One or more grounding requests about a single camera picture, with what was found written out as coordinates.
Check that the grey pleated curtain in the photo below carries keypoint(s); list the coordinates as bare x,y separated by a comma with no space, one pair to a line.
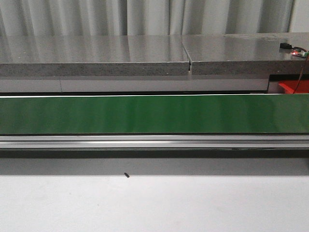
143,17

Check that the small green circuit board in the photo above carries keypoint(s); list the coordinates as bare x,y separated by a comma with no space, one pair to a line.
300,53

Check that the red plastic bin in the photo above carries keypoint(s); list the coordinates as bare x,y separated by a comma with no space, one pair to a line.
291,87

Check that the aluminium conveyor side rail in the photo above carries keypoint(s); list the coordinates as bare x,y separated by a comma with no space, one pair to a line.
156,141

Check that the black plug connector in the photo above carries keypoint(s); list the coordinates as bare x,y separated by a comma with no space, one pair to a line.
285,46

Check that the green conveyor belt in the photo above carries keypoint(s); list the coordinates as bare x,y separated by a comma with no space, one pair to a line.
283,113

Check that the grey stone counter slab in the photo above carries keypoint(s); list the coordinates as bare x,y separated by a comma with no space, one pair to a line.
92,56

